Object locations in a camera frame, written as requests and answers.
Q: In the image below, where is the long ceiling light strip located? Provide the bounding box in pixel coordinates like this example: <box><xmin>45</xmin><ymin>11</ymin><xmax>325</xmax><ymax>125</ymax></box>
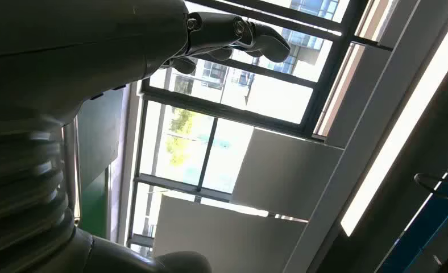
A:
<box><xmin>339</xmin><ymin>11</ymin><xmax>448</xmax><ymax>237</ymax></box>

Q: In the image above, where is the window with dark frame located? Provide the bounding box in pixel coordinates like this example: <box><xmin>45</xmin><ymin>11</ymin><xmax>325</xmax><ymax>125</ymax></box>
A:
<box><xmin>126</xmin><ymin>0</ymin><xmax>394</xmax><ymax>257</ymax></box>

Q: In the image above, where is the blue panel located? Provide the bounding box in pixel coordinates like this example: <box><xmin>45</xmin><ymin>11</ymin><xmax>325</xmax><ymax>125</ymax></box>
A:
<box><xmin>374</xmin><ymin>148</ymin><xmax>448</xmax><ymax>273</ymax></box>

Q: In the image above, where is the thin black cable loop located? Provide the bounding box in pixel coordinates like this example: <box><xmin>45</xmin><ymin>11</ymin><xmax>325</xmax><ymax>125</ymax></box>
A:
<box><xmin>413</xmin><ymin>172</ymin><xmax>448</xmax><ymax>205</ymax></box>

